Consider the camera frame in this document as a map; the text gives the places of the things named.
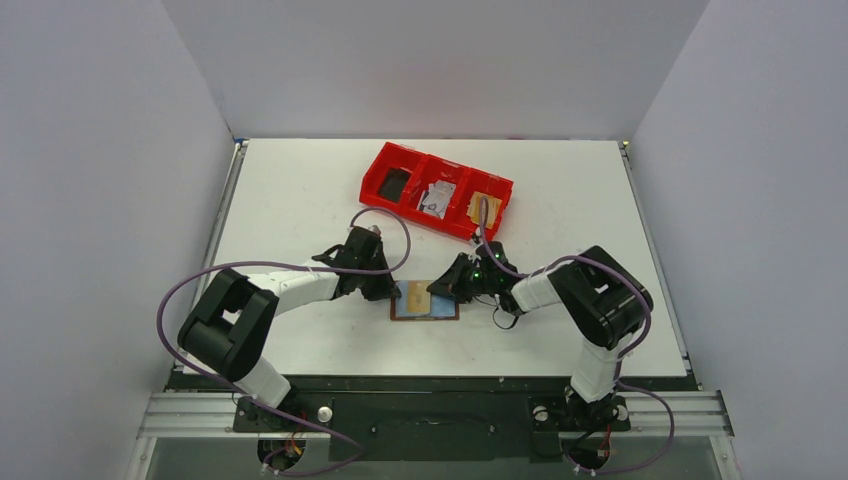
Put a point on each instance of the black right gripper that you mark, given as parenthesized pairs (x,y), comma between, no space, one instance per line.
(454,278)

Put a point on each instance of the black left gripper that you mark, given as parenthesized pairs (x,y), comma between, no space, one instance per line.
(384,291)

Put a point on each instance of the yellow credit card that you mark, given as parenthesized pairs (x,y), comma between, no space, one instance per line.
(418,298)

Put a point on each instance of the brown leather card holder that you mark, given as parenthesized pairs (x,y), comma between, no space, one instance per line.
(442,308)

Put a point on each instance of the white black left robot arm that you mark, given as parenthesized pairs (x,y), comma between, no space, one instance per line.
(228,327)

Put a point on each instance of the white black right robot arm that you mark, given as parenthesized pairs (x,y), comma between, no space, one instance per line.
(609,306)

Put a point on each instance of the black card in bin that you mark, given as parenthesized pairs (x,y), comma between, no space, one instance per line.
(393,184)

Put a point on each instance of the yellow card in bin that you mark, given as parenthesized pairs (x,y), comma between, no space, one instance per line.
(483,209)

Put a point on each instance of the white grey cards in bin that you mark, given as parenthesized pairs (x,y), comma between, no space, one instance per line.
(436,199)

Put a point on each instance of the red three-compartment plastic bin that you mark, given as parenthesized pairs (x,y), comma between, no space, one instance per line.
(426,169)

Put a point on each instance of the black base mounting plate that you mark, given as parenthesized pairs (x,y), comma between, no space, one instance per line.
(541,419)

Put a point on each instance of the aluminium front rail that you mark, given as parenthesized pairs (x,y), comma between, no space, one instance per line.
(215,415)

